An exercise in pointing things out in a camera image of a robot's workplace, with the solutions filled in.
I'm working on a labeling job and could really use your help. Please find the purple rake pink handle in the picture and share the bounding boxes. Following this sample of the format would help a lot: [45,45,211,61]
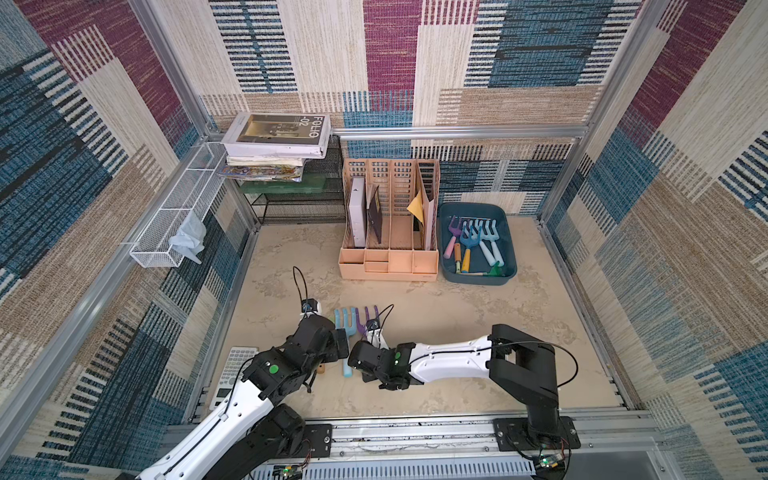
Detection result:
[354,305,381,338]

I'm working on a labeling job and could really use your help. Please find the light blue fork rake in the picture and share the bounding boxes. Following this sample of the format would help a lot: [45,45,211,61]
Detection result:
[474,219,496,267]

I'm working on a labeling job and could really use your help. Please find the blue rake yellow handle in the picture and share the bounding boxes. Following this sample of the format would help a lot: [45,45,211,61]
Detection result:
[460,221,480,273]

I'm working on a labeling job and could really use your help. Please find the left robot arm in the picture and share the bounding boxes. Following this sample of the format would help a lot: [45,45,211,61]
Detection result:
[138,314,349,479]

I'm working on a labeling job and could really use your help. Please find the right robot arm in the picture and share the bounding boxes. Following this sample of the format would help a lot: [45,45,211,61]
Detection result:
[348,324,581,453]

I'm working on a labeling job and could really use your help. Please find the dark teal storage box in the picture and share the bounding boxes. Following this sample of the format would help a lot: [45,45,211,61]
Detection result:
[437,202,519,286]

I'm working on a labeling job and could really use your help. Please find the white remote keypad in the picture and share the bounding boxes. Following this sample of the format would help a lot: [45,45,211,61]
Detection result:
[209,346,258,411]

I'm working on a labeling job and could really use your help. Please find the white book in organizer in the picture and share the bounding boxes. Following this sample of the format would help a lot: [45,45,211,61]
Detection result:
[348,177,367,248]

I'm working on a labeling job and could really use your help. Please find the dark thin book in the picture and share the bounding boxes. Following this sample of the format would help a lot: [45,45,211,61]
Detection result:
[367,185,383,243]

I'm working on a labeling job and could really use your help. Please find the pink plastic desk organizer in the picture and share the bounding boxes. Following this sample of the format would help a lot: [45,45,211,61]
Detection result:
[338,159,441,282]

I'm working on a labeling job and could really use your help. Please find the white crumpled cloth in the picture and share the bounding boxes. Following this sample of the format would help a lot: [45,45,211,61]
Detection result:
[169,211,207,264]

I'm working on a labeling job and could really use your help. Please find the stack of books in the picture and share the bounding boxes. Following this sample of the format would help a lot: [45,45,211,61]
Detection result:
[217,112,331,183]

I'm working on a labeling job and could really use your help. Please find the green trowel wooden handle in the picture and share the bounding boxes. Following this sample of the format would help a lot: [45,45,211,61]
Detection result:
[453,242,462,274]

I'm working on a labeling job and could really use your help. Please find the black mesh wire shelf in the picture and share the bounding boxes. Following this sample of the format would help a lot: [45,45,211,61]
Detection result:
[240,135,345,225]

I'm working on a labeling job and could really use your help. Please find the purple shovel pink handle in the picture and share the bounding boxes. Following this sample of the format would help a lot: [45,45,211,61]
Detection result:
[443,215,462,259]

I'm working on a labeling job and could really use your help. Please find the white wire wall basket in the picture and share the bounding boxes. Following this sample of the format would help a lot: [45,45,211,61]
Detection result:
[130,142,226,268]

